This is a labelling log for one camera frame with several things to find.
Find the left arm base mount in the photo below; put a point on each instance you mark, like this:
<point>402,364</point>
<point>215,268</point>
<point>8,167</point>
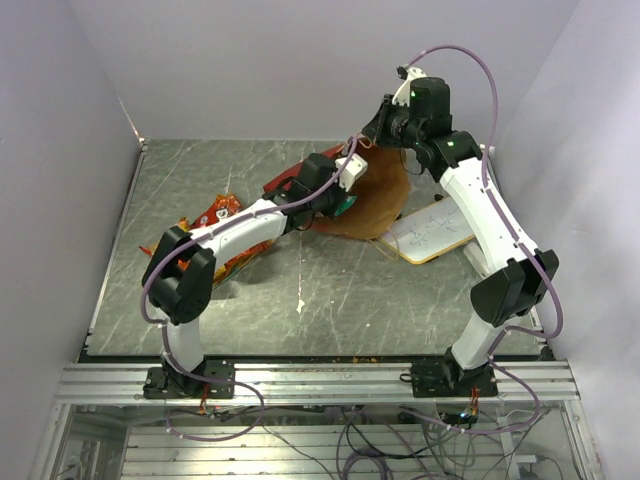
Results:
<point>211,379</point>

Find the teal snack packet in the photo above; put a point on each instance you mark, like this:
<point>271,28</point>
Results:
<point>345,205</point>

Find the orange honey dijon chip bag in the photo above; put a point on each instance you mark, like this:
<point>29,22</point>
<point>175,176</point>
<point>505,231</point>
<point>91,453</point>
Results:
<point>240,261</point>

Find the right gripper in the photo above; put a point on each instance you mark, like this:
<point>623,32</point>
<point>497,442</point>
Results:
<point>377,128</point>

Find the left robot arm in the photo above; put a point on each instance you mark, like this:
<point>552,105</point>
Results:
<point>178,282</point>

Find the orange cheetos snack bag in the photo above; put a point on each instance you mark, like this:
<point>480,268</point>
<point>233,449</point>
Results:
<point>184,224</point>

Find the aluminium rail frame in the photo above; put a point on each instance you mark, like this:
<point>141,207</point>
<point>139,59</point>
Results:
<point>318,420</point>

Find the white whiteboard stand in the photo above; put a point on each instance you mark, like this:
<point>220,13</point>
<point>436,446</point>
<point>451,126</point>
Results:
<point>477,259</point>

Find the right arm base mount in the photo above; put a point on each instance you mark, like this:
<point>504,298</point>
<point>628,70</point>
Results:
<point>439,377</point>

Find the red doritos bag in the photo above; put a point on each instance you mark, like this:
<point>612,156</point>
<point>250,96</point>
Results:
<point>224,206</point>

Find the red paper bag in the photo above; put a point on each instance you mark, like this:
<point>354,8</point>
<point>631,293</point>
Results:
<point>381,193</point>

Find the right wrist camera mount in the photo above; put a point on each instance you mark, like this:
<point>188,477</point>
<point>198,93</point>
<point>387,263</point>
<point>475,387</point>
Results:
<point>403,93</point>

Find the small whiteboard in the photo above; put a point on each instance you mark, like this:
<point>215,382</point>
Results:
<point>428,233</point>

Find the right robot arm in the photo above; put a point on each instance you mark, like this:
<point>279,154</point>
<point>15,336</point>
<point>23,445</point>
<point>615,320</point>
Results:
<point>417,117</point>

